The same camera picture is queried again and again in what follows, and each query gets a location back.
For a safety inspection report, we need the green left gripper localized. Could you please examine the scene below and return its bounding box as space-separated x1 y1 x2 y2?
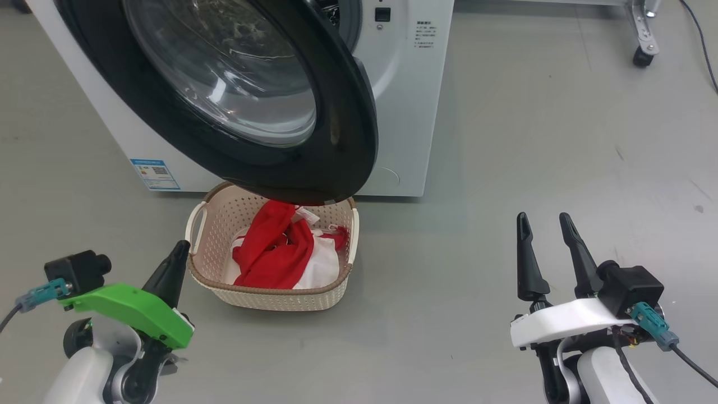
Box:
58 240 196 360

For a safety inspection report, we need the teal connector black cable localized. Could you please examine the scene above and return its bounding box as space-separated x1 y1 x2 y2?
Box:
0 278 73 333
628 302 718 388

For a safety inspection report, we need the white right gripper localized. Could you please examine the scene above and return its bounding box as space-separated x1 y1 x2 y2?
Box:
509 212 638 350

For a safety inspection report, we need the metal cart leg with caster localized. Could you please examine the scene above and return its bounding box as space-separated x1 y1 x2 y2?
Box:
627 0 661 69

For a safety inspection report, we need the white front-load washing machine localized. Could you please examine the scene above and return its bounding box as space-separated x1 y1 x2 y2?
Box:
25 0 455 198

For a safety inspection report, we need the red and white garment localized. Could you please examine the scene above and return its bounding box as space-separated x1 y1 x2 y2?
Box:
223 200 349 291

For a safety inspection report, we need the dark floor cable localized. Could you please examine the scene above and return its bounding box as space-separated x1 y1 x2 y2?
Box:
679 0 718 96

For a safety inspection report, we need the left teal connector black cable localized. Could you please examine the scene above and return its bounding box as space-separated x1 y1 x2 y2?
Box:
0 278 73 333

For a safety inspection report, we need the blue energy label sticker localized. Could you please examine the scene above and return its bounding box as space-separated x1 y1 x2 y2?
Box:
130 158 181 191

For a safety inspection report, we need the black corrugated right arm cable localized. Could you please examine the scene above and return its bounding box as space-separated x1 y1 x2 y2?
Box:
611 331 654 404

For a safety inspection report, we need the cream perforated laundry basket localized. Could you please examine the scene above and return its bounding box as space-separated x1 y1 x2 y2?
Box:
185 181 360 312

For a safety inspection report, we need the right teal connector black cable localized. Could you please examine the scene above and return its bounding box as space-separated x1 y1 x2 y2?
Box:
628 302 718 388

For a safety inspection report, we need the black round glass washer door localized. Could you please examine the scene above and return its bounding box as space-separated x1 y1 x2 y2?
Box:
56 0 379 205

